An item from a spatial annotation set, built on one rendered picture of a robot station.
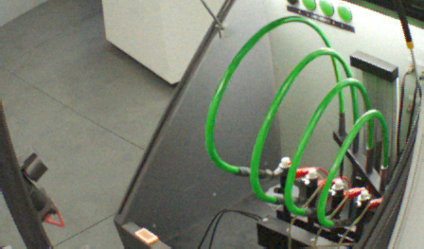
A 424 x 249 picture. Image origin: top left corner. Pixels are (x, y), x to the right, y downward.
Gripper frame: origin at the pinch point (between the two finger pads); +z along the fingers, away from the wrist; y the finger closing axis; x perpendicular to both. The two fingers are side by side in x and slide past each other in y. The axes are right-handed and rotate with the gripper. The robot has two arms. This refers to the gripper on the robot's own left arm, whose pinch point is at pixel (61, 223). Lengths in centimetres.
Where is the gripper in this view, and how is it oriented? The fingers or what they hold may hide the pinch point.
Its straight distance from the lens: 147.0
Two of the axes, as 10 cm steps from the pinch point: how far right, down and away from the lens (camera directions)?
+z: 4.9, 6.5, 5.8
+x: -7.2, 6.8, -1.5
